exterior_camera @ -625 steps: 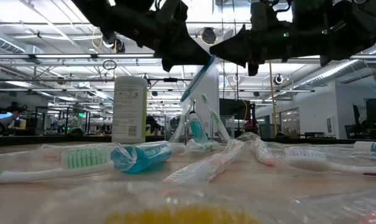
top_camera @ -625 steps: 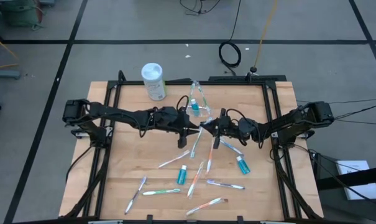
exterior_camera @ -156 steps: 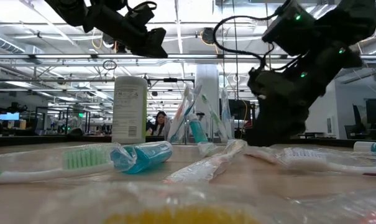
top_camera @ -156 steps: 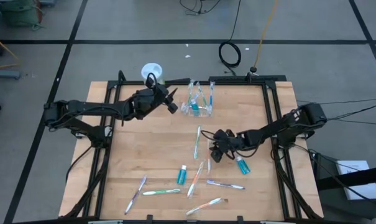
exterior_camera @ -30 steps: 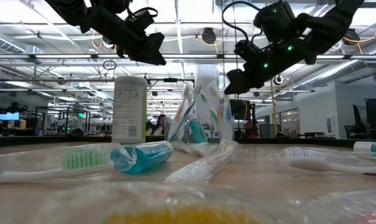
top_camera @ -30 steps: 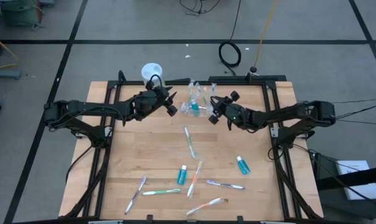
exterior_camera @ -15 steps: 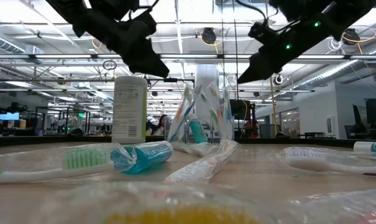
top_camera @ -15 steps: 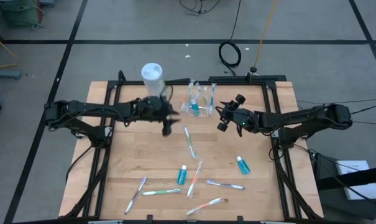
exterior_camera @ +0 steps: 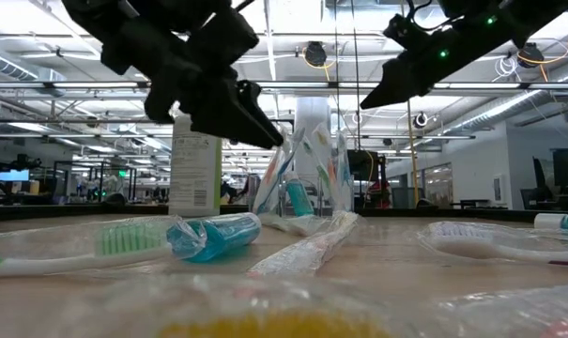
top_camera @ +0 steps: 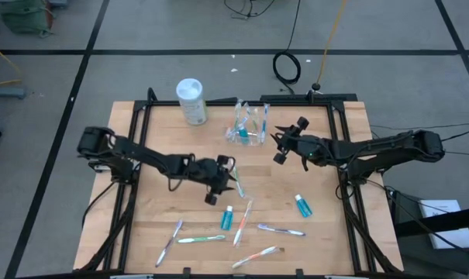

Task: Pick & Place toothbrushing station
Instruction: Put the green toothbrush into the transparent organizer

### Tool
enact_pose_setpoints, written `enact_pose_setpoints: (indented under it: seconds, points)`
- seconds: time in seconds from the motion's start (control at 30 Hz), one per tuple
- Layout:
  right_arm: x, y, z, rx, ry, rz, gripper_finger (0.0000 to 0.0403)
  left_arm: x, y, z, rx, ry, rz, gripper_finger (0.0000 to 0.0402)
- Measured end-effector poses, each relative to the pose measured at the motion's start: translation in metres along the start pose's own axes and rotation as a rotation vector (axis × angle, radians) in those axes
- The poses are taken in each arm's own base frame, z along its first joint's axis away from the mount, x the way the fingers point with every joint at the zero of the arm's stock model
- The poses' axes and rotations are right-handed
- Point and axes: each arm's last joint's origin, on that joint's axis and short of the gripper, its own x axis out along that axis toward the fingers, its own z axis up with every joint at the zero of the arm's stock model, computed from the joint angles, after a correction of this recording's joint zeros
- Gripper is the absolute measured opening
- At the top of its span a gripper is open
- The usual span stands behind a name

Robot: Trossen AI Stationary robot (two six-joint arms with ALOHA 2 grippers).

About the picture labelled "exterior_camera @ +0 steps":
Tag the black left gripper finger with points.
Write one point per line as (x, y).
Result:
(227, 117)
(253, 94)

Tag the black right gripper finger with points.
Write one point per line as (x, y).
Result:
(394, 91)

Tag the purple white toothbrush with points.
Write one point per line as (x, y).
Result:
(462, 246)

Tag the teal bottle with white cap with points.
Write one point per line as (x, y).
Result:
(548, 221)

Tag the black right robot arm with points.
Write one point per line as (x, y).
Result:
(513, 19)

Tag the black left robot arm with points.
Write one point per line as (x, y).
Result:
(124, 14)

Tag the white building column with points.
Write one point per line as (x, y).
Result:
(311, 112)

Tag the white labelled bottle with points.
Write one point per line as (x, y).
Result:
(194, 178)

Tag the yellow pole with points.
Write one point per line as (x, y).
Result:
(414, 164)

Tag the glass door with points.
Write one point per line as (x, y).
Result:
(437, 185)

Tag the red equipment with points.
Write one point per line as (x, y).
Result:
(378, 195)

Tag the overhead light bar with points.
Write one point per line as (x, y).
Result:
(53, 85)

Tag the yellow container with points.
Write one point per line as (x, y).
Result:
(34, 188)

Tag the lit blue monitor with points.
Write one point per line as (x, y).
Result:
(13, 175)

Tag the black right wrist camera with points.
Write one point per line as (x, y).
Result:
(408, 33)

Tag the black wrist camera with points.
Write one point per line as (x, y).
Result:
(408, 33)
(232, 37)

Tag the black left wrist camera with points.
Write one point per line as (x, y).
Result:
(232, 37)

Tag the silver ventilation duct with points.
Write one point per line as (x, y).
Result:
(11, 66)
(499, 110)

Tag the black overhead frame bar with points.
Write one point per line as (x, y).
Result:
(77, 121)

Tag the black framed glass enclosure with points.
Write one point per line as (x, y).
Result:
(101, 183)

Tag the wall poster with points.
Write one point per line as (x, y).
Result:
(498, 188)

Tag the black table edge frame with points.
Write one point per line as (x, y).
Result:
(77, 210)

